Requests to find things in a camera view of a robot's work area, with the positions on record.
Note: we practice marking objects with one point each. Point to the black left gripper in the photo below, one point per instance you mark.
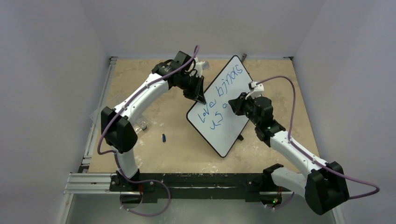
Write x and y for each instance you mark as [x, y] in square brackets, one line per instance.
[193, 95]

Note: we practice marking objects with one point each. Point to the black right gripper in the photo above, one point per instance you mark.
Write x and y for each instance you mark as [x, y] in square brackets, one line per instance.
[242, 106]

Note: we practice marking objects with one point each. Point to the black framed whiteboard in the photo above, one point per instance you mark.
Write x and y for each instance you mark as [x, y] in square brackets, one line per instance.
[215, 120]

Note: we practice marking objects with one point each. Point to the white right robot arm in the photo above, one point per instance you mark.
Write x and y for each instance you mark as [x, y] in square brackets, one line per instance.
[320, 183]

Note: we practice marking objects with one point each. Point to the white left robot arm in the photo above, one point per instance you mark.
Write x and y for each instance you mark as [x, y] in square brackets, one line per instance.
[117, 132]

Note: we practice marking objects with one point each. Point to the black base beam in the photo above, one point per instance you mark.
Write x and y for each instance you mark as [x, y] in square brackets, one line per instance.
[249, 187]

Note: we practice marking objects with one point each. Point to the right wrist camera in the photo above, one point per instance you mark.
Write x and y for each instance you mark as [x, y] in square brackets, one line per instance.
[256, 90]

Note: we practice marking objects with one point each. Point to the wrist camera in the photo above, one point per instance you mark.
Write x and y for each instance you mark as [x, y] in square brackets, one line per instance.
[199, 67]
[256, 90]

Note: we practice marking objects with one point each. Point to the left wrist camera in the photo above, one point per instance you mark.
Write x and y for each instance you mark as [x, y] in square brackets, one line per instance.
[199, 67]

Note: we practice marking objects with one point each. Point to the aluminium frame rail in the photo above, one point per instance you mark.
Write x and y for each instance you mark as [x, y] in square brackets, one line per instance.
[83, 182]

